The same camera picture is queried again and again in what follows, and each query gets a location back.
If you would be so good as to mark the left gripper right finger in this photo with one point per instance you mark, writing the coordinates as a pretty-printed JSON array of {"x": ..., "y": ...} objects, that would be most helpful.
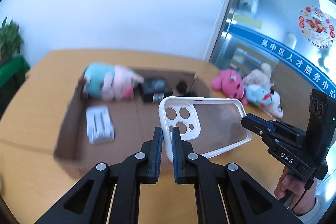
[{"x": 225, "y": 193}]

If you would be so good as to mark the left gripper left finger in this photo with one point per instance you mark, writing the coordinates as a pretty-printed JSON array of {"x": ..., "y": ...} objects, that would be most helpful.
[{"x": 110, "y": 193}]

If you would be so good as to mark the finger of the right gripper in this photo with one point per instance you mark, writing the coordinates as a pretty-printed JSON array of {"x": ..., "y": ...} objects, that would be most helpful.
[
  {"x": 258, "y": 122},
  {"x": 267, "y": 134}
]

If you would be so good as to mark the white clear phone case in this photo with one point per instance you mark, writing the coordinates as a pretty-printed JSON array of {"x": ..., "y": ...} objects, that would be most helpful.
[{"x": 211, "y": 125}]

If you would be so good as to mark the light blue phone stand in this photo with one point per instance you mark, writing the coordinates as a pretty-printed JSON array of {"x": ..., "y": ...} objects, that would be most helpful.
[{"x": 99, "y": 125}]

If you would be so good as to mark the right forearm white sleeve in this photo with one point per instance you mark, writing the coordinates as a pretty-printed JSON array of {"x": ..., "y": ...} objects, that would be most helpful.
[{"x": 316, "y": 213}]

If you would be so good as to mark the person right hand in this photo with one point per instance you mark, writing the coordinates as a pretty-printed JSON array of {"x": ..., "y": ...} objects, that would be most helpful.
[{"x": 297, "y": 187}]

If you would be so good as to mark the light blue plush toy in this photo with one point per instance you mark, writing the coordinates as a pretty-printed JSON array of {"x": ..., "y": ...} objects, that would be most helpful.
[{"x": 267, "y": 100}]

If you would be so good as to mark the pink plush toy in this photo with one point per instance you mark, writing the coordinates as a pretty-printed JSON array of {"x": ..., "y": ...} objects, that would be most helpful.
[{"x": 230, "y": 83}]

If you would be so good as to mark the beige plush bear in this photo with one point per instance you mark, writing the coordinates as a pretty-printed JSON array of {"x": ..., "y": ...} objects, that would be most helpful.
[{"x": 260, "y": 77}]

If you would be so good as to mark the brown cardboard box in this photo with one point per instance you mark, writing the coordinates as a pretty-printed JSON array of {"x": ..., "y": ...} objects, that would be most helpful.
[{"x": 133, "y": 120}]

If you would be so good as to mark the black sunglasses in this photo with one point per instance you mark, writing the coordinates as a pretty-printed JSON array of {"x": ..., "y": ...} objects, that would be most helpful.
[{"x": 182, "y": 88}]

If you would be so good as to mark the black product box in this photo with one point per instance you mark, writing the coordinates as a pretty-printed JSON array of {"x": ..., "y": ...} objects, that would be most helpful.
[{"x": 154, "y": 90}]

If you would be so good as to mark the pig plush toy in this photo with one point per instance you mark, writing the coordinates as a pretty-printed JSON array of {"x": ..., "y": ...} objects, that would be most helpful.
[{"x": 109, "y": 82}]

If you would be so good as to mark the round festive window sticker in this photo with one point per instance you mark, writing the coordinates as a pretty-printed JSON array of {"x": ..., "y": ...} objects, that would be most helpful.
[{"x": 316, "y": 27}]

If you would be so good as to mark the green cloth covered table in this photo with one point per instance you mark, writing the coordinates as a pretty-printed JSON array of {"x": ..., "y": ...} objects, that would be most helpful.
[{"x": 13, "y": 75}]

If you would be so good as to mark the potted green plant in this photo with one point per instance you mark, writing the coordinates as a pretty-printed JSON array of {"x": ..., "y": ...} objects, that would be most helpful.
[{"x": 10, "y": 39}]

